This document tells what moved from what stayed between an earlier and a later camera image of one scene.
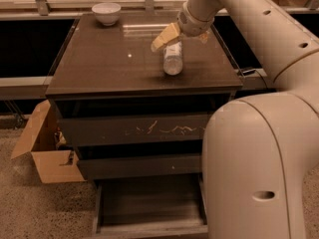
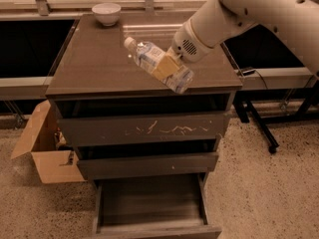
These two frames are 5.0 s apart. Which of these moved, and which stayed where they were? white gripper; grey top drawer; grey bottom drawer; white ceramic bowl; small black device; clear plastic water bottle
Moved: white gripper; clear plastic water bottle
Stayed: white ceramic bowl; grey bottom drawer; grey top drawer; small black device
